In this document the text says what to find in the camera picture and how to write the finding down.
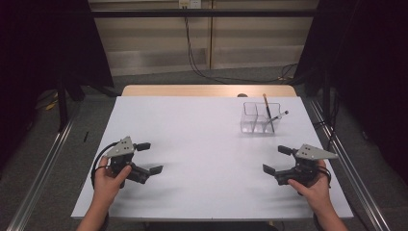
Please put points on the black curtain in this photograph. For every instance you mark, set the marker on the black curtain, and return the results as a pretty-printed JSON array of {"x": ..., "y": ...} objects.
[
  {"x": 369, "y": 64},
  {"x": 41, "y": 41}
]

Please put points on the vertical wall trim strip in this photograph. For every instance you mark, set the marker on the vertical wall trim strip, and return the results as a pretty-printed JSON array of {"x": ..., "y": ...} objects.
[{"x": 210, "y": 38}]

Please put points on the black makeup brush gold ferrule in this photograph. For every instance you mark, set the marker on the black makeup brush gold ferrule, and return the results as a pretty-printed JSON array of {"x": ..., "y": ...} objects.
[{"x": 268, "y": 110}]

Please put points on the person's right hand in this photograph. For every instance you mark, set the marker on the person's right hand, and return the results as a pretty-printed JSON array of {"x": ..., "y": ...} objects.
[{"x": 317, "y": 192}]

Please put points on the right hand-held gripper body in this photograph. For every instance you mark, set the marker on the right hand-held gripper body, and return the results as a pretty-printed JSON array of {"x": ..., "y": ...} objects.
[{"x": 308, "y": 152}]

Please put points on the person's left hand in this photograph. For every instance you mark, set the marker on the person's left hand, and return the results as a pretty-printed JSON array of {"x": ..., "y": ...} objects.
[{"x": 106, "y": 186}]

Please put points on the aluminium floor rail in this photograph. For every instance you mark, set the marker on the aluminium floor rail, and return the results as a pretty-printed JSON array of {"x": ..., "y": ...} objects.
[
  {"x": 356, "y": 179},
  {"x": 38, "y": 183}
]

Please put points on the black metal stand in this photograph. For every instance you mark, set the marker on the black metal stand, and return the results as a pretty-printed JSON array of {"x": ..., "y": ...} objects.
[
  {"x": 62, "y": 106},
  {"x": 326, "y": 96}
]

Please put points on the small black stick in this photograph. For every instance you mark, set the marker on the small black stick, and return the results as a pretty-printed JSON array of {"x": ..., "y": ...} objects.
[{"x": 85, "y": 136}]

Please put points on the black horizontal metal bar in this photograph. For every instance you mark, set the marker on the black horizontal metal bar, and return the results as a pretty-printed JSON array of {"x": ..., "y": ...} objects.
[{"x": 205, "y": 13}]

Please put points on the white wall power outlet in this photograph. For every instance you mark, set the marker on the white wall power outlet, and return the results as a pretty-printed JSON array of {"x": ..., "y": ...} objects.
[{"x": 190, "y": 3}]

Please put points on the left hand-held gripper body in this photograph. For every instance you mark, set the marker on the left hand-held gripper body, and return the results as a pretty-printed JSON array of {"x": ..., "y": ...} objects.
[{"x": 123, "y": 149}]

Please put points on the clear acrylic organizer box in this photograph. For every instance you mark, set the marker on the clear acrylic organizer box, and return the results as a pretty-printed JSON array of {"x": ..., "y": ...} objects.
[{"x": 251, "y": 118}]

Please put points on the black makeup brush silver ferrule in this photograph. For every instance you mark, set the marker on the black makeup brush silver ferrule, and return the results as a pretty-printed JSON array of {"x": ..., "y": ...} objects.
[{"x": 279, "y": 116}]

